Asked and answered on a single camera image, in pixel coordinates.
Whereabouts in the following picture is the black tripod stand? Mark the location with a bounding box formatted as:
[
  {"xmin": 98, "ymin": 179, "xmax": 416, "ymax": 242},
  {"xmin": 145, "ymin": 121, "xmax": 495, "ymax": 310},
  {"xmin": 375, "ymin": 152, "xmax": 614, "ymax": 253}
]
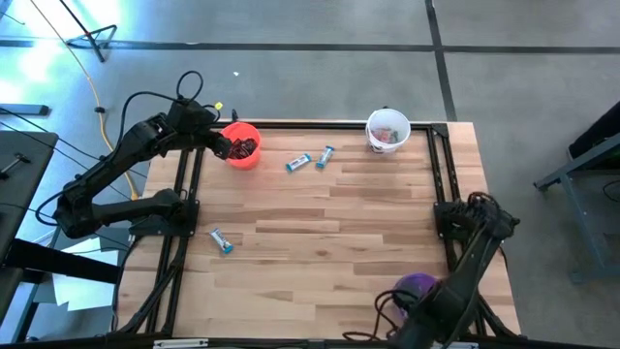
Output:
[{"xmin": 57, "ymin": 0, "xmax": 119, "ymax": 63}]

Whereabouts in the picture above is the white paper sheet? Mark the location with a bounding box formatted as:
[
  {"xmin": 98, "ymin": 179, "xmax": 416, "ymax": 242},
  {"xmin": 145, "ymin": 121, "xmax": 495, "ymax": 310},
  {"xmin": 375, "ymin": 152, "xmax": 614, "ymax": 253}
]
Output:
[
  {"xmin": 61, "ymin": 236, "xmax": 121, "ymax": 266},
  {"xmin": 50, "ymin": 273, "xmax": 120, "ymax": 312}
]

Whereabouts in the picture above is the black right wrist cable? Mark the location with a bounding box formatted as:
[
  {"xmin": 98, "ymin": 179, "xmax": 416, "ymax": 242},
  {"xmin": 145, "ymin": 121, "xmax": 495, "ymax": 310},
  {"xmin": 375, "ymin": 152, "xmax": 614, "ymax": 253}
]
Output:
[{"xmin": 341, "ymin": 287, "xmax": 414, "ymax": 343}]

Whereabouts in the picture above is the black handled tool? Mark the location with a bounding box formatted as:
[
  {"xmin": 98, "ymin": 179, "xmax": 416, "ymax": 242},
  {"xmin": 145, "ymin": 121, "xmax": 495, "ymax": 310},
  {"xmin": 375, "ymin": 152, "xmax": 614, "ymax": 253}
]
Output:
[{"xmin": 0, "ymin": 152, "xmax": 32, "ymax": 179}]

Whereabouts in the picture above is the dark grey floor bar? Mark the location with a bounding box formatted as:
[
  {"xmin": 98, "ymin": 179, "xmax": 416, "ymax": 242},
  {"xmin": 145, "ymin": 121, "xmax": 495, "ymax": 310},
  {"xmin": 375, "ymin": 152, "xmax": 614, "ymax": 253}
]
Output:
[{"xmin": 0, "ymin": 103, "xmax": 51, "ymax": 117}]

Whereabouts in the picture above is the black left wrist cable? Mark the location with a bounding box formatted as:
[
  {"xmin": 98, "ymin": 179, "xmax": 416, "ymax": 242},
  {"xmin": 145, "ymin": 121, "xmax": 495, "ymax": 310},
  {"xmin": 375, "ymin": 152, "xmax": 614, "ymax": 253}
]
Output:
[{"xmin": 117, "ymin": 70, "xmax": 222, "ymax": 146}]

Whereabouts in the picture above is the black table beam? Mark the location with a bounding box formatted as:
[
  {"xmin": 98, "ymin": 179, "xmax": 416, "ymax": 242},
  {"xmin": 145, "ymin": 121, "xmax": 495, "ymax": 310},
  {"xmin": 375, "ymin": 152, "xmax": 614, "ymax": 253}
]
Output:
[{"xmin": 0, "ymin": 237, "xmax": 122, "ymax": 287}]

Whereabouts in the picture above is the black aluminium table frame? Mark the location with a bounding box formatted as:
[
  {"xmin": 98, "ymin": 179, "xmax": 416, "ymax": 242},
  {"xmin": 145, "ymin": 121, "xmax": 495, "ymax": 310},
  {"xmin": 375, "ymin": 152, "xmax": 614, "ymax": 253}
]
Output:
[{"xmin": 113, "ymin": 109, "xmax": 523, "ymax": 349}]

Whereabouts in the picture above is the yellow cable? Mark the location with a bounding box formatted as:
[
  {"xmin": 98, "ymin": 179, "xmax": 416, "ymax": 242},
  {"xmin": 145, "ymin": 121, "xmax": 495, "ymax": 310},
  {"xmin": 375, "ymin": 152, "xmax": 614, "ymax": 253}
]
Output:
[{"xmin": 28, "ymin": 0, "xmax": 141, "ymax": 229}]

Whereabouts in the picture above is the orange plastic bucket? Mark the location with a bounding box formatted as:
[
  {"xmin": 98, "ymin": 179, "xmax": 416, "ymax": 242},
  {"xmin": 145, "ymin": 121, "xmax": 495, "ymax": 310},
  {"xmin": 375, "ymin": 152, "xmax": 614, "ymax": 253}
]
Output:
[{"xmin": 220, "ymin": 121, "xmax": 264, "ymax": 172}]

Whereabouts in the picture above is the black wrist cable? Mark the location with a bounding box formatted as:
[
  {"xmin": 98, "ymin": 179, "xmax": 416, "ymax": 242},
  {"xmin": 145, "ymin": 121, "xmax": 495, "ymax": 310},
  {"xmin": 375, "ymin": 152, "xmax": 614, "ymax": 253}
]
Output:
[
  {"xmin": 341, "ymin": 287, "xmax": 414, "ymax": 343},
  {"xmin": 117, "ymin": 70, "xmax": 222, "ymax": 146}
]

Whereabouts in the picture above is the person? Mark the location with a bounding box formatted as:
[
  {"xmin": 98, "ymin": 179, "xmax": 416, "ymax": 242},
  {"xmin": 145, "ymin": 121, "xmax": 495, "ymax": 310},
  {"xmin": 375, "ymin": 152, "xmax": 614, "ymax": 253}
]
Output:
[{"xmin": 568, "ymin": 100, "xmax": 620, "ymax": 160}]

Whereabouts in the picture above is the purple plastic bowl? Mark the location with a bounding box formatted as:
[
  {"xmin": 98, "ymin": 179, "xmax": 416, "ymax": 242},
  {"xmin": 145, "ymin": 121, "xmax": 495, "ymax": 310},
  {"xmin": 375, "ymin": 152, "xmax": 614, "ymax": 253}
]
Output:
[{"xmin": 390, "ymin": 271, "xmax": 442, "ymax": 321}]

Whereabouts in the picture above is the black side table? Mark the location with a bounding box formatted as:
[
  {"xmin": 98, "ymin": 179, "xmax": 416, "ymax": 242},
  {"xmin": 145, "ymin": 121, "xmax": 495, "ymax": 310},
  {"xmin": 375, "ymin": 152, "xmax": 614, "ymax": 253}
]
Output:
[{"xmin": 0, "ymin": 129, "xmax": 60, "ymax": 266}]

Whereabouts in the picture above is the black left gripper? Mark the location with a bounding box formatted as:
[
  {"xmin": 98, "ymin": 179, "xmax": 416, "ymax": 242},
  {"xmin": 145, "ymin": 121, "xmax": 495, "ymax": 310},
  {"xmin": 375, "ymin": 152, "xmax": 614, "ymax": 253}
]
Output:
[{"xmin": 186, "ymin": 126, "xmax": 233, "ymax": 162}]

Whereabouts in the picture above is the white jack-o-lantern bucket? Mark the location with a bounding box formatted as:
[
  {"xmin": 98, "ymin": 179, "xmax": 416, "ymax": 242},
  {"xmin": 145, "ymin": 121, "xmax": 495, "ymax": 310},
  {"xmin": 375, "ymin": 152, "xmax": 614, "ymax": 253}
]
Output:
[{"xmin": 364, "ymin": 108, "xmax": 413, "ymax": 155}]

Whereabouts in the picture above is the grey metal table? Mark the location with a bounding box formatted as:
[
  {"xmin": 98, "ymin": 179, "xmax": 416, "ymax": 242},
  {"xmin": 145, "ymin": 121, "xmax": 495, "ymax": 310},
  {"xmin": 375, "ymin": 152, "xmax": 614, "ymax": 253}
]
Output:
[{"xmin": 534, "ymin": 144, "xmax": 620, "ymax": 283}]

